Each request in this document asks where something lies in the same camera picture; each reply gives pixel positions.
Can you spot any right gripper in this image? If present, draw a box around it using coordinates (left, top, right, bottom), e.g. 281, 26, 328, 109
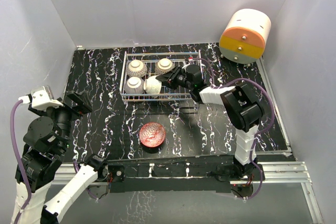
157, 66, 194, 91

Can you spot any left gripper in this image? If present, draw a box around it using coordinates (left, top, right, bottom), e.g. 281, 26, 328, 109
30, 89, 91, 152

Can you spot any brown scale patterned bowl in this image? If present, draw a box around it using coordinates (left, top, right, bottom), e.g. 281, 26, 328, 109
154, 58, 175, 75

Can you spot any green patterned bowl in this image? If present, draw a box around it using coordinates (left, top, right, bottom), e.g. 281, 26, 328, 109
143, 76, 162, 95

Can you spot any brown spoke patterned bowl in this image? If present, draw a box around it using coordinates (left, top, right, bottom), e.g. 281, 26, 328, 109
126, 60, 148, 78

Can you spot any purple striped bowl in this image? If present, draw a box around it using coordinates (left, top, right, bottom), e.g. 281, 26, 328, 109
124, 77, 144, 94

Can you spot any red patterned bowl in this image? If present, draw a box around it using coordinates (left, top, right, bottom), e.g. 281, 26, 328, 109
139, 122, 166, 148

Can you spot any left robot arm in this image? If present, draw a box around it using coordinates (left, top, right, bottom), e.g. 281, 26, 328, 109
9, 86, 109, 223

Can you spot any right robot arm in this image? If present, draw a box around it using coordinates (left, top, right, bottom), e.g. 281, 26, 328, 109
156, 65, 264, 180

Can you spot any round drawer cabinet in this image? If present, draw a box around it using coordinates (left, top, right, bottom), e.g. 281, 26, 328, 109
219, 8, 271, 65

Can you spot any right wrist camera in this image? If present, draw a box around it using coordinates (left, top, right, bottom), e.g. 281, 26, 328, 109
182, 57, 199, 69

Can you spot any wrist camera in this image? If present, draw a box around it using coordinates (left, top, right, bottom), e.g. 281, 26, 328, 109
182, 57, 199, 69
18, 85, 64, 111

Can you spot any white wire dish rack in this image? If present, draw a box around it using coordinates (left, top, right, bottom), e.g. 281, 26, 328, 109
119, 52, 203, 102

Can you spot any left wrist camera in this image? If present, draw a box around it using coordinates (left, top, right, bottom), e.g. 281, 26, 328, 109
18, 85, 64, 111

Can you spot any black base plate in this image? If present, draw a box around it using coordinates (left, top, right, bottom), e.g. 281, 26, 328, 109
108, 155, 265, 197

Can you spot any aluminium frame rail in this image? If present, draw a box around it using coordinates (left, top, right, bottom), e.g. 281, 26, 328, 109
52, 60, 324, 223

